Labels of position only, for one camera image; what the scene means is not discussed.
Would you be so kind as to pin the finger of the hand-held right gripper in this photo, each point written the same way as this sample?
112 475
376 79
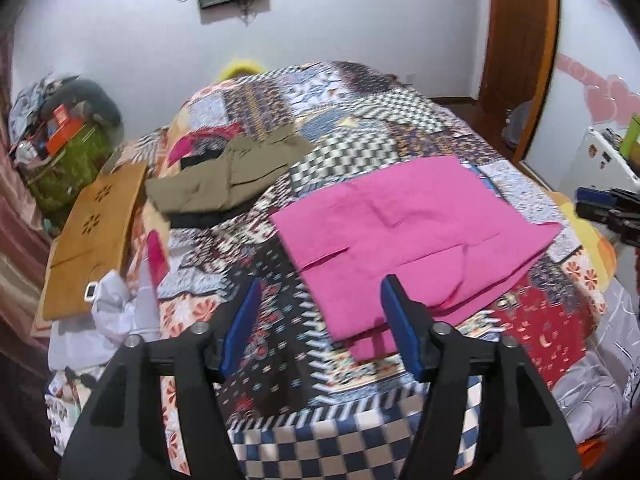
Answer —
590 196
625 222

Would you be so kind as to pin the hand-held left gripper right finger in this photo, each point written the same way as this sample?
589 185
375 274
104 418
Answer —
400 330

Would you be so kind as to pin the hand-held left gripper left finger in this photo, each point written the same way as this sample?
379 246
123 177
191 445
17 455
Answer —
240 330

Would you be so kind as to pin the pink pants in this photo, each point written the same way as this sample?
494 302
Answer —
410 220

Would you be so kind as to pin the olive green pants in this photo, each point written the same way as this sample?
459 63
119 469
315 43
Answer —
240 170

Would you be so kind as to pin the white cabinet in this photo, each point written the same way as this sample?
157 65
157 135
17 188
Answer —
590 160

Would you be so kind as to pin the yellow orange fleece blanket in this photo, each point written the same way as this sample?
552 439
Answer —
590 235

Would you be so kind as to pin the green box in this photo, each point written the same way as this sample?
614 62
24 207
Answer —
632 135

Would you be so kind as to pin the grey plastic bag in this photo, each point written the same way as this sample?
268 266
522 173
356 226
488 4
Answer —
517 125

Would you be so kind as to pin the black garment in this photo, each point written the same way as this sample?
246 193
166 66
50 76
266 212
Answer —
192 220

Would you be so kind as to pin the white cloth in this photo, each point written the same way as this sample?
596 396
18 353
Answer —
115 310

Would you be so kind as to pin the grey quilt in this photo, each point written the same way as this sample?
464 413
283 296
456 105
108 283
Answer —
600 390

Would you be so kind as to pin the wooden door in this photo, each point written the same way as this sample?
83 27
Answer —
520 35

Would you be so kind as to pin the wooden lap desk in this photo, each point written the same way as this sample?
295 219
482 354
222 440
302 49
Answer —
95 230

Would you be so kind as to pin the red patterned cloth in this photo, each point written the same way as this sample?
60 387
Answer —
182 145

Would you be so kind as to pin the patchwork blanket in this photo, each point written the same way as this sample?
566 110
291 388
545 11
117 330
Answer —
350 125

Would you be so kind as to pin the pink striped curtain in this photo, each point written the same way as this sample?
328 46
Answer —
15 260

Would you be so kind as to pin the green patterned bag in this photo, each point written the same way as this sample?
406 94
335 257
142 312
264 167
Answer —
70 165

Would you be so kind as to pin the yellow curved object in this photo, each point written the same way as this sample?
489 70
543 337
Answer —
240 66

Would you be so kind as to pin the orange box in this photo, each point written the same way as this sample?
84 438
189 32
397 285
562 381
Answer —
60 130

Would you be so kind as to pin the grey plush pillow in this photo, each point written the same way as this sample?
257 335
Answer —
95 95

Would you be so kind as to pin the pile of light clothes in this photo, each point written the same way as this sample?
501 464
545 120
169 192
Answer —
25 105

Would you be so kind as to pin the pink heart wall sticker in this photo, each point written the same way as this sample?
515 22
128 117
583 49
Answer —
605 95

